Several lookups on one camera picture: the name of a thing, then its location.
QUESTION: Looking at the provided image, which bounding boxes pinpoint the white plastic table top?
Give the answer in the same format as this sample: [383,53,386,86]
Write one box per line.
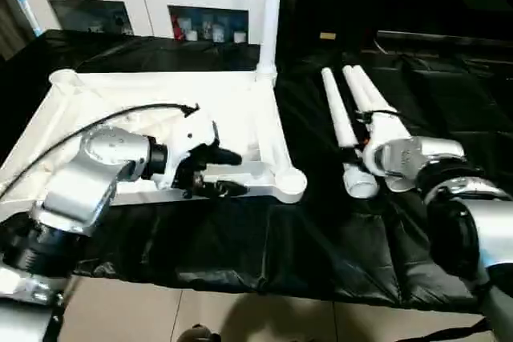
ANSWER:
[0,68,309,223]

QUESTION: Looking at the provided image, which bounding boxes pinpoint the black cloth mat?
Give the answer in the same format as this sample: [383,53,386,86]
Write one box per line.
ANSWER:
[0,28,513,313]

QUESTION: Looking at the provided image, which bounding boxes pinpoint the dark round robot part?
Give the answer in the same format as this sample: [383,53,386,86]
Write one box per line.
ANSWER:
[180,325,221,342]

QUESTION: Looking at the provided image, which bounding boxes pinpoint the black metal stand leg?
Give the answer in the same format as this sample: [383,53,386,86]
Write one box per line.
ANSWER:
[50,292,68,337]

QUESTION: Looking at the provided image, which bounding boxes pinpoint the grey curtain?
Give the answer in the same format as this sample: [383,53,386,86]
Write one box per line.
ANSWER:
[0,0,37,63]

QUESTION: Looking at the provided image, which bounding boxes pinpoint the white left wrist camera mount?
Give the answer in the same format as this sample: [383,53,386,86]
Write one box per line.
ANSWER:
[157,111,220,191]

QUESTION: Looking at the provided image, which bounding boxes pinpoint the dark metal rail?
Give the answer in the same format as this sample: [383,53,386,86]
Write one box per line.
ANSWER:
[376,30,513,46]

